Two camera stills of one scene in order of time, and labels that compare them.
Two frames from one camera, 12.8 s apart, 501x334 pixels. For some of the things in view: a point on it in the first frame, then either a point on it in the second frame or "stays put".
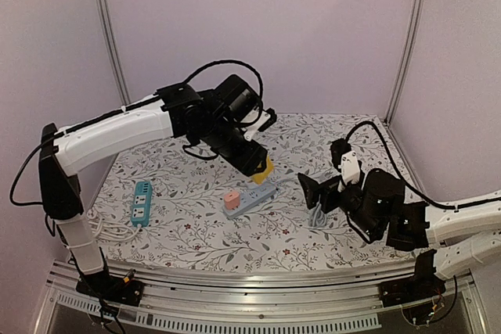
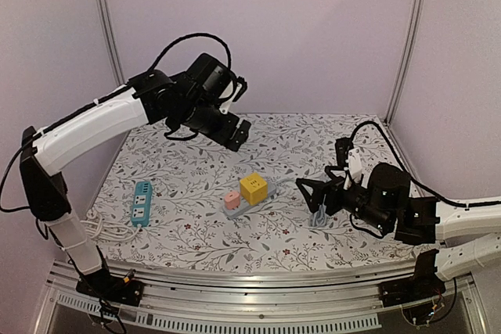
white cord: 109,230 stays put
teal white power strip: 142,204 stays put
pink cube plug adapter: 232,200 stays put
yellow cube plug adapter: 260,177 → 254,188
